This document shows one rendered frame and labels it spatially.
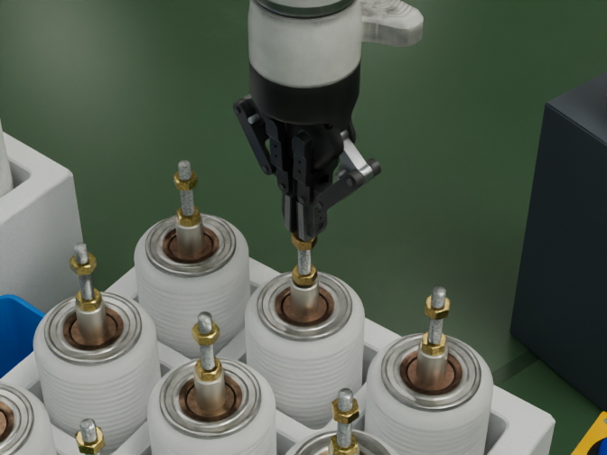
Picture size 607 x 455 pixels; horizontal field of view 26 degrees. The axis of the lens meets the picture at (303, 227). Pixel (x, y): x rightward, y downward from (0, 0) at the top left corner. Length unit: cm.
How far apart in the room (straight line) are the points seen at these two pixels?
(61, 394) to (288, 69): 34
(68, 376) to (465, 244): 59
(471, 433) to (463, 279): 45
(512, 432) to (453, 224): 48
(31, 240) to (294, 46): 53
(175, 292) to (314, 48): 31
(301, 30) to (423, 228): 68
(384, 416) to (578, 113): 34
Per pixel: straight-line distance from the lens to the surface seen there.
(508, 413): 108
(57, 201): 130
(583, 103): 119
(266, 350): 103
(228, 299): 109
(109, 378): 102
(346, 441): 90
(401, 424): 98
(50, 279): 135
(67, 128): 164
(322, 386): 105
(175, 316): 109
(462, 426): 99
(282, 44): 84
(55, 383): 103
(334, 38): 84
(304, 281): 101
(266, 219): 149
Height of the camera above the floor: 100
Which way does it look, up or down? 43 degrees down
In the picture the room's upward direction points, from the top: straight up
